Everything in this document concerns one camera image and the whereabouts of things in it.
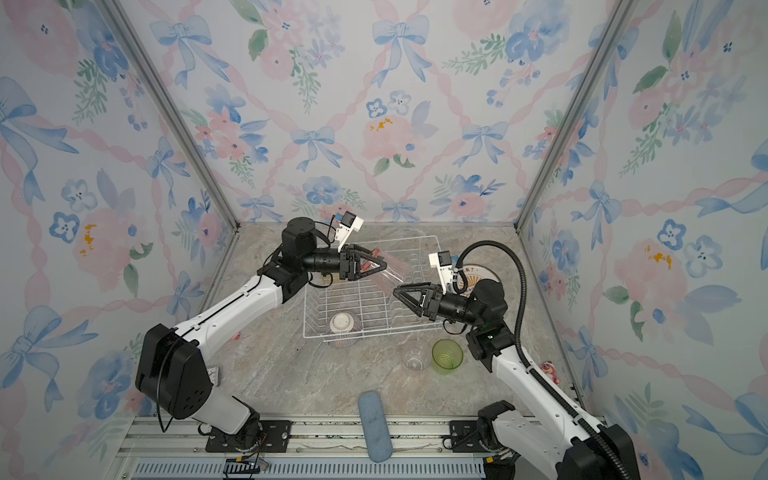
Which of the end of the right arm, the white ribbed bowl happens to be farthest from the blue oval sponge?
the end of the right arm

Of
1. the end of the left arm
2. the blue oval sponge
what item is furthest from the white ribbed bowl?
the end of the left arm

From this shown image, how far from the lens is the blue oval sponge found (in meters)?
0.71

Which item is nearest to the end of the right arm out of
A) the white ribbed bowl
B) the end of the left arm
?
the end of the left arm

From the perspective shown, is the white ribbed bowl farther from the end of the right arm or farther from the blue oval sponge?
the end of the right arm

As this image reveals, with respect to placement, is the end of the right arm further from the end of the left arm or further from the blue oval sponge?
the blue oval sponge

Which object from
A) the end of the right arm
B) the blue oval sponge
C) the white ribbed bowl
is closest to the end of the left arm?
the end of the right arm

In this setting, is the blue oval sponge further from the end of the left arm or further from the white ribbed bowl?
the end of the left arm

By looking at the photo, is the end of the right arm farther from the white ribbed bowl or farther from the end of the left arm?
the white ribbed bowl
